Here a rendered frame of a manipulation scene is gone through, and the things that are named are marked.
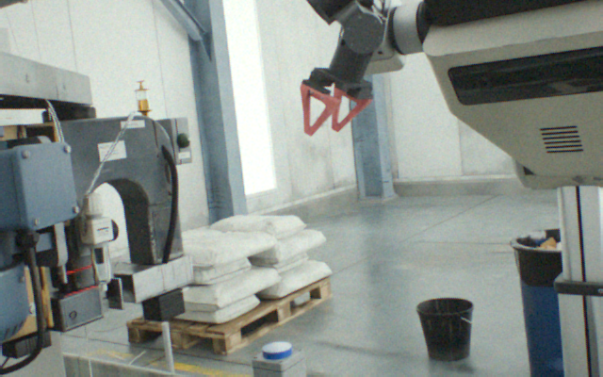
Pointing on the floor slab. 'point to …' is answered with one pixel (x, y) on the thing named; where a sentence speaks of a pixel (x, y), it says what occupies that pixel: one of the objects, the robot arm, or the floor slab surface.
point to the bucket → (447, 327)
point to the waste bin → (540, 300)
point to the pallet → (179, 335)
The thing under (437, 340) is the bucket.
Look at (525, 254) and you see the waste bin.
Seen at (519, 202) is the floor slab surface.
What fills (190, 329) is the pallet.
